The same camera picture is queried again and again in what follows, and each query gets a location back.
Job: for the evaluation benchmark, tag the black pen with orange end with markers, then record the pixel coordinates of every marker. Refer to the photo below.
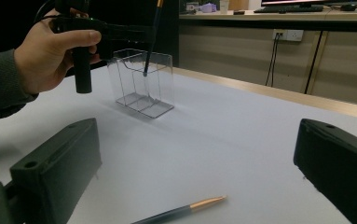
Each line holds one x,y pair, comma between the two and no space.
153,37
179,211

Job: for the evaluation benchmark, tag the clear plastic pen holder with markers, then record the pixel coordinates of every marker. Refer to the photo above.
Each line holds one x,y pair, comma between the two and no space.
142,99

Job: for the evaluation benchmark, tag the purple plastic object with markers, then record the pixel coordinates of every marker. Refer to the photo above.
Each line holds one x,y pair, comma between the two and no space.
208,7

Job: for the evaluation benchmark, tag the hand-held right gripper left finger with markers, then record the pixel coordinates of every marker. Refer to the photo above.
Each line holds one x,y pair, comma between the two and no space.
58,168

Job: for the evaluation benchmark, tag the computer monitor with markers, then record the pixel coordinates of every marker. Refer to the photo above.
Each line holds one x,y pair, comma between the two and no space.
309,2

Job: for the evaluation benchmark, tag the white cup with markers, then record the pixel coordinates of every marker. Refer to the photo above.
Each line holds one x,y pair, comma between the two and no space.
224,6

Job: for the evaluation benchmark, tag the white wall power outlet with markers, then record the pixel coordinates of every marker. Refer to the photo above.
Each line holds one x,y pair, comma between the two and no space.
289,34

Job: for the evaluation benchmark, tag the black keyboard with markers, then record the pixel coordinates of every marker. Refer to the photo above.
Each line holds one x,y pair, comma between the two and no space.
288,9

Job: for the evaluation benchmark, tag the black computer mouse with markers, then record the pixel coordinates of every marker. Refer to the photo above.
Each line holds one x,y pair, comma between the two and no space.
349,7

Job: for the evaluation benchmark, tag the long desk with dark edge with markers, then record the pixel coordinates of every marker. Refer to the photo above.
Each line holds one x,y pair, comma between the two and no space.
275,18

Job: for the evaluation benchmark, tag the white table cover sheet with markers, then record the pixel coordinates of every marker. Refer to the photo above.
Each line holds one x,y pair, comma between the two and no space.
198,140

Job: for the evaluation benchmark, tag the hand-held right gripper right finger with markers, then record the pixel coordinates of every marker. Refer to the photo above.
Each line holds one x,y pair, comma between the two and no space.
340,165

